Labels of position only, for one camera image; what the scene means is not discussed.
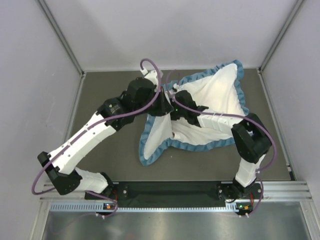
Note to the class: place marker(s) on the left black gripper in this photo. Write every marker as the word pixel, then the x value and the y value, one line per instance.
pixel 165 107

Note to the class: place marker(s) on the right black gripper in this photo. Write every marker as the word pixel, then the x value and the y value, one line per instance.
pixel 174 117

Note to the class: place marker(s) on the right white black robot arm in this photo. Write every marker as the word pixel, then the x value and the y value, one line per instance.
pixel 251 139

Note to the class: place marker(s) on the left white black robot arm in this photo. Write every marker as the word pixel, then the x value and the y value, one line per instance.
pixel 144 95

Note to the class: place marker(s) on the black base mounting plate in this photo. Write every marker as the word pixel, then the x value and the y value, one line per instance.
pixel 167 194

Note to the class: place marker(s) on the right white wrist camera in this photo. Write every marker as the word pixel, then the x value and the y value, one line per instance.
pixel 172 89

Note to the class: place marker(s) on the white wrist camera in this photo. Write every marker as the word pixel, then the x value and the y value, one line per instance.
pixel 172 89
pixel 152 75

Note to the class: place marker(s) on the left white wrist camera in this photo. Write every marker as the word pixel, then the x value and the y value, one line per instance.
pixel 152 75

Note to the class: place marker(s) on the aluminium frame rail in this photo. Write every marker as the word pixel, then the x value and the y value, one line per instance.
pixel 274 191

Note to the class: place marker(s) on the grey slotted cable duct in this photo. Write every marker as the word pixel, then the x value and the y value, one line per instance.
pixel 105 207

